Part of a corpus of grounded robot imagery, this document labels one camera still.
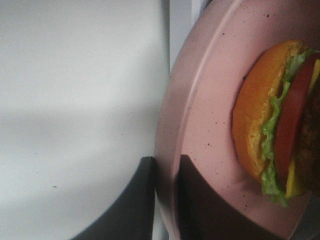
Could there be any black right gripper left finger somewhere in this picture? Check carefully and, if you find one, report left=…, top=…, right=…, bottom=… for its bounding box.
left=73, top=156, right=156, bottom=240

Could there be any white microwave oven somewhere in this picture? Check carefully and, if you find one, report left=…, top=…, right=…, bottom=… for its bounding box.
left=159, top=0, right=216, bottom=76

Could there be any pink speckled plate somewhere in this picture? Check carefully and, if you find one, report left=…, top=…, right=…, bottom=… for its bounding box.
left=154, top=0, right=320, bottom=240

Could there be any burger with cheese and lettuce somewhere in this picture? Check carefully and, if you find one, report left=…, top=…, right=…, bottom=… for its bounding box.
left=231, top=40, right=320, bottom=207

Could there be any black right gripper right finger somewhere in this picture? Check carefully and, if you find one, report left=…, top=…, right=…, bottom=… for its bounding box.
left=177, top=155, right=278, bottom=240

